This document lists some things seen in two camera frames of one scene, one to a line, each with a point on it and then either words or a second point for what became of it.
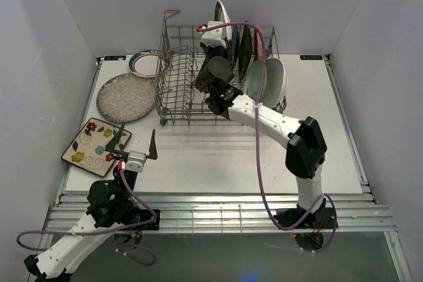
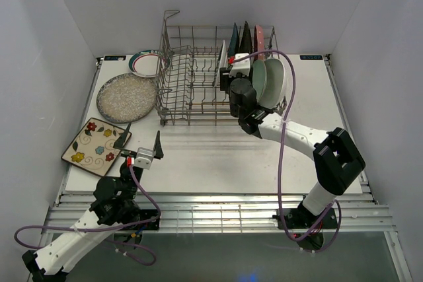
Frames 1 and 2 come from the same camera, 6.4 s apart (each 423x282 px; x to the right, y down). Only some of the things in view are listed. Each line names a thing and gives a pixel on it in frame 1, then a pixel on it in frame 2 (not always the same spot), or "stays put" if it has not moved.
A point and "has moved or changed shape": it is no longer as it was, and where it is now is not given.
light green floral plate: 252,80 stays put
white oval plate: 276,85 stays put
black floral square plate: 245,51 stays put
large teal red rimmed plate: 221,15 has moved or changed shape
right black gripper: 222,49 → 225,80
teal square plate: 233,45 stays put
